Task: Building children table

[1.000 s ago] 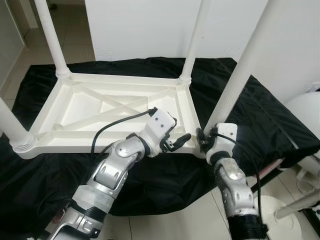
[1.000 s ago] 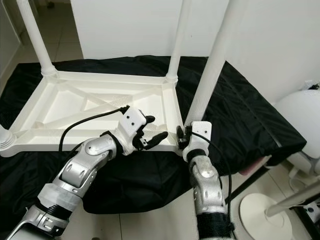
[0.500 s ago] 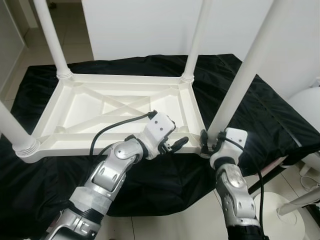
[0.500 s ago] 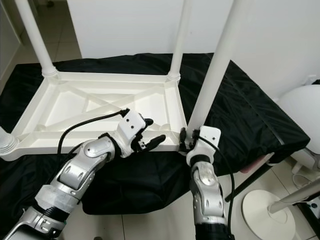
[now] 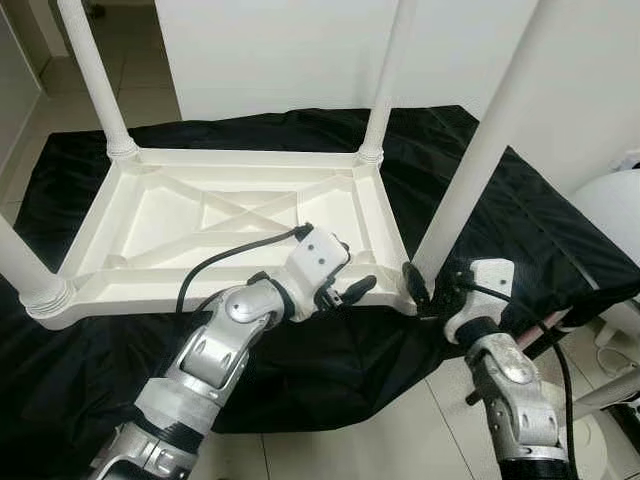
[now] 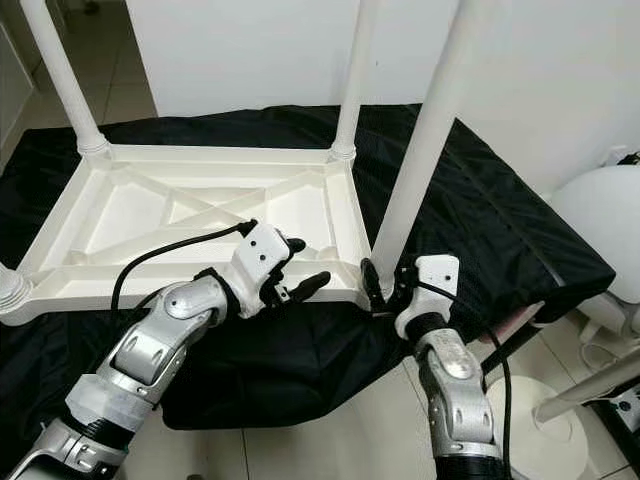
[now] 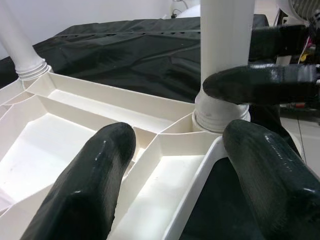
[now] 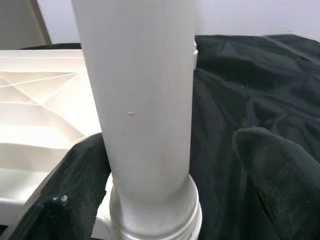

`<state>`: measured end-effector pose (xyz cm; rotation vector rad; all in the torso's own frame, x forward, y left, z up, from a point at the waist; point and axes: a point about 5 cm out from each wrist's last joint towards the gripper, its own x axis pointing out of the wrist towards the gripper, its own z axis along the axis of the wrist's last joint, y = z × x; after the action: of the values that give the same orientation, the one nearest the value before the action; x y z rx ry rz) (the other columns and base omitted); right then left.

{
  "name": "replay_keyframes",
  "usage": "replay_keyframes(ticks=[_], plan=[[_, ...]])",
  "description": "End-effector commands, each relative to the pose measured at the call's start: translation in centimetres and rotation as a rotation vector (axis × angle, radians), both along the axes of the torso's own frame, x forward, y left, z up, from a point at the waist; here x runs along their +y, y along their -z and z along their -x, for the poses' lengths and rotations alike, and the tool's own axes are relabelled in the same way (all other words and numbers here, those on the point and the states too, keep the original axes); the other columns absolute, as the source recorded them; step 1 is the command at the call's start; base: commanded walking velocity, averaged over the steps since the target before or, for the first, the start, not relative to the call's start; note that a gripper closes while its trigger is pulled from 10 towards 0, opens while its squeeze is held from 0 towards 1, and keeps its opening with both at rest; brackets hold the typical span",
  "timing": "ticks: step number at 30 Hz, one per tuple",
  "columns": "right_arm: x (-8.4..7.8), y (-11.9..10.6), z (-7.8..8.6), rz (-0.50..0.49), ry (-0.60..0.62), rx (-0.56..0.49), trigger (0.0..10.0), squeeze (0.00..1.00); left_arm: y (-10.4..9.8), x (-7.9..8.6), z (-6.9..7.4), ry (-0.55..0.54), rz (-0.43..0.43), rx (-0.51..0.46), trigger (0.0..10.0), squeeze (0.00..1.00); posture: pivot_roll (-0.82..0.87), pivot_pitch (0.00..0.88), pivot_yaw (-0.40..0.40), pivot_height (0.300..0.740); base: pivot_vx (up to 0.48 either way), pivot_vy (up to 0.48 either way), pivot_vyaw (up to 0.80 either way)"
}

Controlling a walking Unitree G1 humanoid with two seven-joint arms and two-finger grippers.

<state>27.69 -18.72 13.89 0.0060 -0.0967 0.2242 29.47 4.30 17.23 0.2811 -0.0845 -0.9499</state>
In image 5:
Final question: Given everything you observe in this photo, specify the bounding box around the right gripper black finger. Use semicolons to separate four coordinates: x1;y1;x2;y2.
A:
402;262;431;309

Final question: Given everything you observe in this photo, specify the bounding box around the white plastic table leg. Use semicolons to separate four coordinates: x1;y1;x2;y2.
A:
55;0;141;161
358;0;419;166
0;215;73;319
410;0;576;291

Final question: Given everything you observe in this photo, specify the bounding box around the white plastic table top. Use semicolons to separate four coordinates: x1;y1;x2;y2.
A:
22;145;421;331

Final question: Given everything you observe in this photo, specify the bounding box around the dark grey metal table leg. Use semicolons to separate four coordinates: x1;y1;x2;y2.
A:
465;320;571;406

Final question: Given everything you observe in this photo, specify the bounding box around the black table cloth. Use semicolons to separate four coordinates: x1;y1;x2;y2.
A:
0;105;640;471

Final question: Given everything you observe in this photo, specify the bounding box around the small white plastic object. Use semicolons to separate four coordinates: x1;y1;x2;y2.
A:
598;300;640;361

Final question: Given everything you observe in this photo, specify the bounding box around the white stand pole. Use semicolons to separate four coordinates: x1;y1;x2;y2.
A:
575;365;640;409

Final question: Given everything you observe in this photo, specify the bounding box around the white round stand base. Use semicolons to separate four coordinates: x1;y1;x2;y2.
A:
575;410;611;476

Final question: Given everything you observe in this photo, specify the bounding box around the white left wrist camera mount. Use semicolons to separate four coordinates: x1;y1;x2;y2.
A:
283;227;351;321

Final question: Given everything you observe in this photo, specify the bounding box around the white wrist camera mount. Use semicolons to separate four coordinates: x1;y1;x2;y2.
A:
443;258;516;346
283;227;351;321

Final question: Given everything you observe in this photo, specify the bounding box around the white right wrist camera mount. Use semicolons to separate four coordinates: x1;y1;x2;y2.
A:
443;258;516;346

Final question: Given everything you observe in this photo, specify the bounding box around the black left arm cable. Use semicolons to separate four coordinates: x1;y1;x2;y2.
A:
178;225;313;316

